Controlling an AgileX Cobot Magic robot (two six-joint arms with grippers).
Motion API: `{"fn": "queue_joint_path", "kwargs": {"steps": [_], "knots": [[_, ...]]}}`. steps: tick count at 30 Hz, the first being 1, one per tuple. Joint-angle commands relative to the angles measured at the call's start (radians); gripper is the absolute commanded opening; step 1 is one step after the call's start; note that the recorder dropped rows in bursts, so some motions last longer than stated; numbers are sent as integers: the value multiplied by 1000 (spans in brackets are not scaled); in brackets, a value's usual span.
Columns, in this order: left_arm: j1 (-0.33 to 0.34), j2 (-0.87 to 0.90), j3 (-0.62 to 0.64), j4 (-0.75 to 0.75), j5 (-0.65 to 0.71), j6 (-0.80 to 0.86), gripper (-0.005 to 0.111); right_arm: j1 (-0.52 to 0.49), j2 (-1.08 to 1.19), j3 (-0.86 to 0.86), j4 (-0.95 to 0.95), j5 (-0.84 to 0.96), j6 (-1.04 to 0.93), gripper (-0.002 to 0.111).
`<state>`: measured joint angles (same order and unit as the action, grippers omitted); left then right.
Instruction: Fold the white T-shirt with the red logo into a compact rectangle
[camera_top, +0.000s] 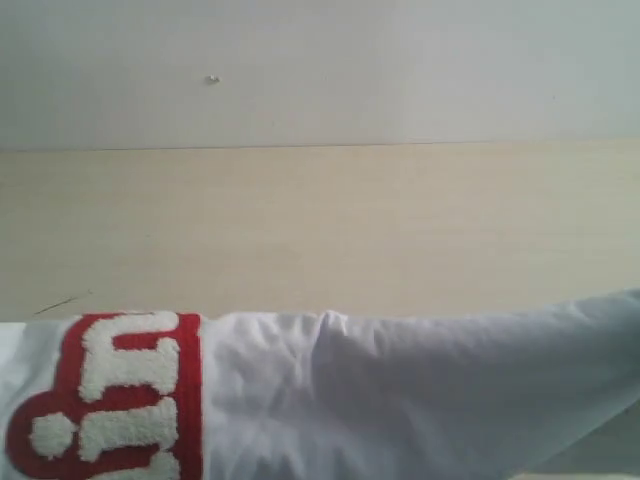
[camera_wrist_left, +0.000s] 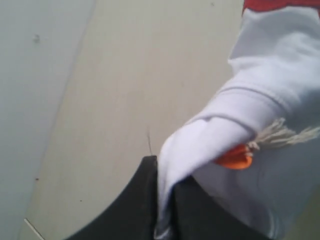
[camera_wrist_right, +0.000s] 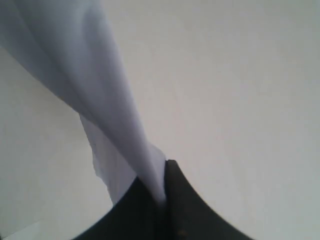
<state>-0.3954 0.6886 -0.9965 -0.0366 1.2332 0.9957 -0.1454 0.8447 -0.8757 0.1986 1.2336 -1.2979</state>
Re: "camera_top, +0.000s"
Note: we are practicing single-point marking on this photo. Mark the white t-shirt with red lettering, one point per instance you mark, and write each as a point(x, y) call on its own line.
point(164, 395)

